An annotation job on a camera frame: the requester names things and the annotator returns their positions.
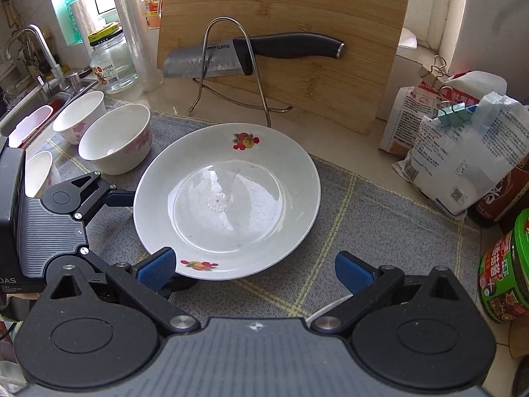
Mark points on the white bag with red print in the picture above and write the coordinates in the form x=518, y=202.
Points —
x=407, y=115

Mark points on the glass jar yellow lid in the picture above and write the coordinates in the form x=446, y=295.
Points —
x=113, y=66

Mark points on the green lidded jar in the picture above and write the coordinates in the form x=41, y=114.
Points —
x=508, y=273

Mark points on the steel sink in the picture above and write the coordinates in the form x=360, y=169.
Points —
x=16, y=111

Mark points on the white plastic bag roll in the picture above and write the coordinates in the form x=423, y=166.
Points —
x=84, y=20

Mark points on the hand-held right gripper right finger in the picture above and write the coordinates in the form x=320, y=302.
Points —
x=351, y=271

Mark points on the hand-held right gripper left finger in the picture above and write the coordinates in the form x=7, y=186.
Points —
x=157, y=266

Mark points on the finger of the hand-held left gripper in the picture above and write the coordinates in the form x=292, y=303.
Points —
x=120, y=198
x=99, y=258

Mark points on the white bag with blue print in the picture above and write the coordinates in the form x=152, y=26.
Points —
x=467, y=161

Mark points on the teal binder clip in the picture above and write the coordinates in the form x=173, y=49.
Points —
x=454, y=113

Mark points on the bamboo cutting board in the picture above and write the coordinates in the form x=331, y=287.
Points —
x=310, y=8

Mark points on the green dish soap bottle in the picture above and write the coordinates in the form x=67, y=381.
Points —
x=74, y=4

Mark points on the steel soap dispenser pump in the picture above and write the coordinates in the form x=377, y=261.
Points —
x=75, y=78

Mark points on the clear plastic wrap roll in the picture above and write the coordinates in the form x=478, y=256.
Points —
x=132, y=29

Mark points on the gold binder clip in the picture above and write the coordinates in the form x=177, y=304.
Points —
x=434, y=72

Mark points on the red and white basin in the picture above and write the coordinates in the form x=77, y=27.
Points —
x=33, y=124

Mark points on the white pink floral bowl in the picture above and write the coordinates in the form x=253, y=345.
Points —
x=115, y=136
x=39, y=171
x=78, y=111

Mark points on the dark soy sauce bottle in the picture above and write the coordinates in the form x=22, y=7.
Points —
x=504, y=198

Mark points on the steel faucet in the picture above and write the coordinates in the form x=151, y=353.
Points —
x=51, y=64

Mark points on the grey checked cloth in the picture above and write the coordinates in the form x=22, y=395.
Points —
x=372, y=235

